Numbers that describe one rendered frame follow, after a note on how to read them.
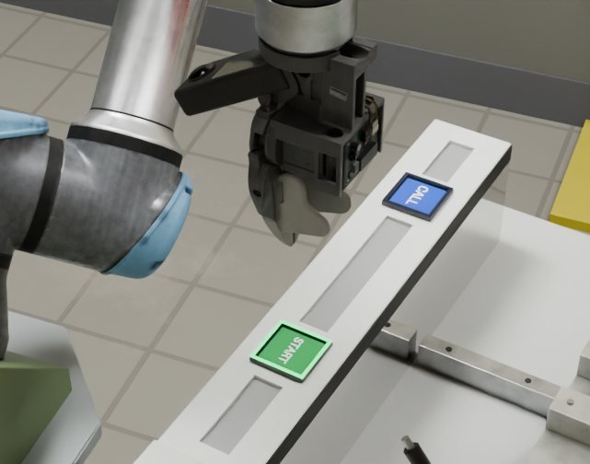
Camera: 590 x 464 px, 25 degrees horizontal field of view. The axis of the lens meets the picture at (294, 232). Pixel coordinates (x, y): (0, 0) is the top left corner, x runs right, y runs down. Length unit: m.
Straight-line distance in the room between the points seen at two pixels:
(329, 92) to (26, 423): 0.50
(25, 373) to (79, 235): 0.14
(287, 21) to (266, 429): 0.38
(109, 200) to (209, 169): 1.73
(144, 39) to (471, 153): 0.39
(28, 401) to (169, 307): 1.38
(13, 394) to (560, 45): 2.05
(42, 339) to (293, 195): 0.48
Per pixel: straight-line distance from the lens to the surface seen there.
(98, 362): 2.58
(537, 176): 3.03
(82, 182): 1.28
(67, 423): 1.38
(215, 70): 1.07
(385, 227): 1.37
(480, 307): 1.49
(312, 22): 0.96
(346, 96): 0.99
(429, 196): 1.40
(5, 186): 1.27
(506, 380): 1.37
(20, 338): 1.47
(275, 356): 1.22
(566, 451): 1.28
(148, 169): 1.30
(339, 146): 1.00
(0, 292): 1.30
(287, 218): 1.09
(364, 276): 1.31
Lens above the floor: 1.84
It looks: 40 degrees down
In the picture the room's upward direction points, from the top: straight up
